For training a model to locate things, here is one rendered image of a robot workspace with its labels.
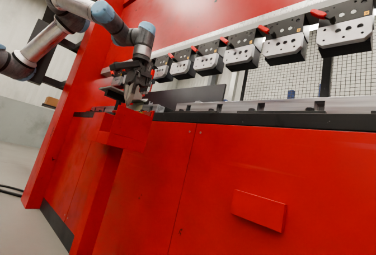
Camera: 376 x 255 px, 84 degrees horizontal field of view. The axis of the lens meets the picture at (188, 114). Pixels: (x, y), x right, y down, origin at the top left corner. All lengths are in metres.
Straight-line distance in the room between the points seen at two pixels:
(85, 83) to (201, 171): 1.73
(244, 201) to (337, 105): 0.41
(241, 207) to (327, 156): 0.27
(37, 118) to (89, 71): 6.22
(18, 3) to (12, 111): 3.48
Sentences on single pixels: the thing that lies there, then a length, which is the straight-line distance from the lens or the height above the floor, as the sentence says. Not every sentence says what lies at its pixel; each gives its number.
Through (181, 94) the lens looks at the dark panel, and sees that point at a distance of 2.03.
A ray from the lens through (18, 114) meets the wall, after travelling 8.44.
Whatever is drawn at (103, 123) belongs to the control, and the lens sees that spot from 0.88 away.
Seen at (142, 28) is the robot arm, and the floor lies 1.15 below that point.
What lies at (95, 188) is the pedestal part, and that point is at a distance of 0.90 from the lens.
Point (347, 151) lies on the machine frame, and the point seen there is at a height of 0.78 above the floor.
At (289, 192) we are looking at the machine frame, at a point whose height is 0.65.
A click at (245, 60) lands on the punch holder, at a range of 1.00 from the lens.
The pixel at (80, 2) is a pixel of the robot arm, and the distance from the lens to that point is 1.04.
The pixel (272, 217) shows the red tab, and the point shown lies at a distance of 0.65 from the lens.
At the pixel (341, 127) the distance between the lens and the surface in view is 0.65.
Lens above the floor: 0.67
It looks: 13 degrees up
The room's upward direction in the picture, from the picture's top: 13 degrees clockwise
